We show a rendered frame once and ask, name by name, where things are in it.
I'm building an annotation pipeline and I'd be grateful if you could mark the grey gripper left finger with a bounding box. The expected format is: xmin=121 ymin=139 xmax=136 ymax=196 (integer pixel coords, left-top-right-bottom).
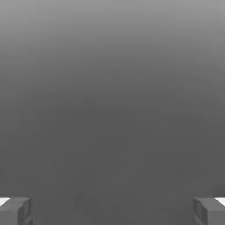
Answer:
xmin=0 ymin=196 xmax=33 ymax=225

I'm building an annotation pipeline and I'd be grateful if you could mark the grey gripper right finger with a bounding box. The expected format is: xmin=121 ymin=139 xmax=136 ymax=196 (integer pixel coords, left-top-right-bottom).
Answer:
xmin=192 ymin=196 xmax=225 ymax=225

